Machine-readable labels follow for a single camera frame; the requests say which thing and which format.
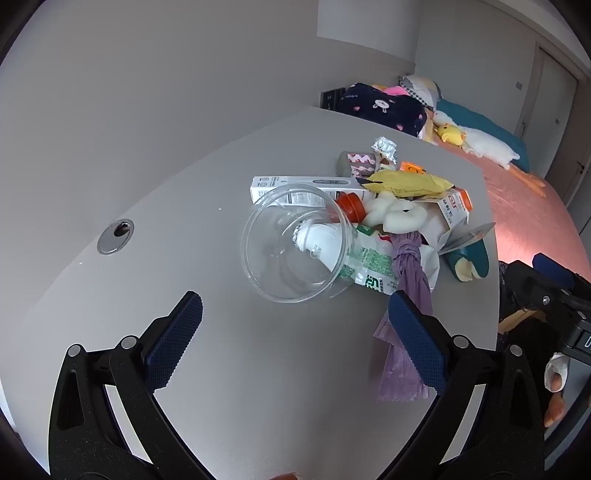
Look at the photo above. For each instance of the grey closet door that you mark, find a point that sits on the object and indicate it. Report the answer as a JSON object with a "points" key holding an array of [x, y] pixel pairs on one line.
{"points": [[549, 92]]}

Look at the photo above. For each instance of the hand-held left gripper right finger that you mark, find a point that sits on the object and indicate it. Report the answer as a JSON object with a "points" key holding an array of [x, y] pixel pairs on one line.
{"points": [[415, 341]]}

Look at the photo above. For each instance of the yellow duck plush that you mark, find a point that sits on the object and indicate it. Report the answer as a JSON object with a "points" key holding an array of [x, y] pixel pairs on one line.
{"points": [[450, 134]]}

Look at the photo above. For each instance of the orange and white carton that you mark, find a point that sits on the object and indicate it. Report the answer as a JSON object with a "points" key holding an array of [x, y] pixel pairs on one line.
{"points": [[455, 203]]}

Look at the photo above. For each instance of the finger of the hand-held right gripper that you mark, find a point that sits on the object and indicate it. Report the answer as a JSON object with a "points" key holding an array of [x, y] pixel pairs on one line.
{"points": [[551, 266], [531, 288]]}

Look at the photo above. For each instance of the white plastic bottle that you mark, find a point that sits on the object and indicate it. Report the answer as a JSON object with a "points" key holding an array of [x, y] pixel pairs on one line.
{"points": [[323, 240]]}

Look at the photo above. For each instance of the checkered pillow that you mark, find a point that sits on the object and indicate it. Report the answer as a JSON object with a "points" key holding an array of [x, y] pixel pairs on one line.
{"points": [[422, 87]]}

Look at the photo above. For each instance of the orange and purple puzzle cube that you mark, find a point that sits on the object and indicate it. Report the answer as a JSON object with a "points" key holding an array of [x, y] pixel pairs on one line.
{"points": [[411, 167]]}

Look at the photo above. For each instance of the green and white packet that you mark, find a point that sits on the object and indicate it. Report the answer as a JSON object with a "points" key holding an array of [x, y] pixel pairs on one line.
{"points": [[374, 263]]}

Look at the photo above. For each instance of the person's right hand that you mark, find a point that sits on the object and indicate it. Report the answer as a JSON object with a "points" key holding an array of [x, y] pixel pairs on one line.
{"points": [[554, 408]]}

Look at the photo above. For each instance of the yellow cloth pouch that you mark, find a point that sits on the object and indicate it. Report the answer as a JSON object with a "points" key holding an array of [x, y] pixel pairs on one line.
{"points": [[406, 182]]}

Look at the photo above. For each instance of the silver foil pack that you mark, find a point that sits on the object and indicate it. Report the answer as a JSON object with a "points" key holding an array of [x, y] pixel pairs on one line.
{"points": [[471, 233]]}

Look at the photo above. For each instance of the orange ribbed bottle cap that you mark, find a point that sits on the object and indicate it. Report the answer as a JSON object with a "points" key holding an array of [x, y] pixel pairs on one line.
{"points": [[351, 205]]}

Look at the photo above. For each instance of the clear plastic cup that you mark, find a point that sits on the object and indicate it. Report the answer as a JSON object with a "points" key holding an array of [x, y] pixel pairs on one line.
{"points": [[277, 258]]}

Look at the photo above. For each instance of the navy printed blanket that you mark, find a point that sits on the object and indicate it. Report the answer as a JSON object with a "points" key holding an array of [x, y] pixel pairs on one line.
{"points": [[388, 110]]}

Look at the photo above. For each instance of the white plush toy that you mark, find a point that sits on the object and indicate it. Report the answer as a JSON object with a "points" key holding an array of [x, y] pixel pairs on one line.
{"points": [[401, 217]]}

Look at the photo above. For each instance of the pink plush toy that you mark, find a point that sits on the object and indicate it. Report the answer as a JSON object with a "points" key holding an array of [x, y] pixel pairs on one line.
{"points": [[396, 91]]}

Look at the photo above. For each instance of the white goose plush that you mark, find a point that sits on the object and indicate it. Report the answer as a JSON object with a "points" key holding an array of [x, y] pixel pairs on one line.
{"points": [[485, 145]]}

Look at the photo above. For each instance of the silver snack bar wrapper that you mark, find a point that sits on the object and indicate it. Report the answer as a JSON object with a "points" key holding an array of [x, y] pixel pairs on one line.
{"points": [[385, 147]]}

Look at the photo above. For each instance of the purple cloth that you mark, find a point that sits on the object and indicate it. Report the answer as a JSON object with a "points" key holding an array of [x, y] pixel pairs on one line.
{"points": [[411, 267]]}

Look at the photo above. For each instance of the white thermometer box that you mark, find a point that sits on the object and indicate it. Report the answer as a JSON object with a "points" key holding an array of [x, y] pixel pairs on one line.
{"points": [[277, 184]]}

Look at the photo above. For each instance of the grey room door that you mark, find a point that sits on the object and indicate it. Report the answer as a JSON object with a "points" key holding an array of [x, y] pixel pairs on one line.
{"points": [[572, 138]]}

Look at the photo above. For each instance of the teal blanket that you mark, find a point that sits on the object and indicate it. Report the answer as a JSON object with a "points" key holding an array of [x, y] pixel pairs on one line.
{"points": [[485, 122]]}

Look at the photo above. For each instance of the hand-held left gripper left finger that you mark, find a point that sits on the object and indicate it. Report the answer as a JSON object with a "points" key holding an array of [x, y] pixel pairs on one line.
{"points": [[178, 337]]}

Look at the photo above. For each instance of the pink bed sheet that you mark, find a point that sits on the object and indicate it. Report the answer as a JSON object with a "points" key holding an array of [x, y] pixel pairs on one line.
{"points": [[531, 217]]}

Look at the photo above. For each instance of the black wall panel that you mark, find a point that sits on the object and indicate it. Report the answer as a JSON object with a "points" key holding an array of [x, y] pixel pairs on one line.
{"points": [[330, 98]]}

